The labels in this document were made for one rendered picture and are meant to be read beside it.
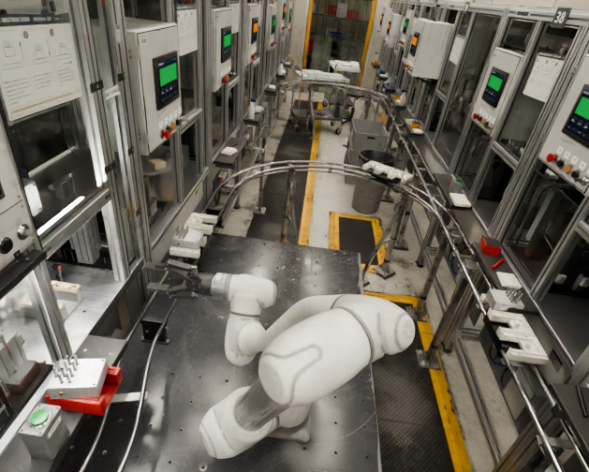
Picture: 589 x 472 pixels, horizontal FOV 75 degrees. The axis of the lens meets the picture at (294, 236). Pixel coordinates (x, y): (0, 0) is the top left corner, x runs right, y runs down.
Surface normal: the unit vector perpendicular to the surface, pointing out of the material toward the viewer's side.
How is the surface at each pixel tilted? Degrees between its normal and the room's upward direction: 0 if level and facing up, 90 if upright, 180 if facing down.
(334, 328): 5
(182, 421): 0
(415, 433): 0
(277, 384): 85
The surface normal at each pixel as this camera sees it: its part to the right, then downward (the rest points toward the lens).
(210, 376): 0.11, -0.84
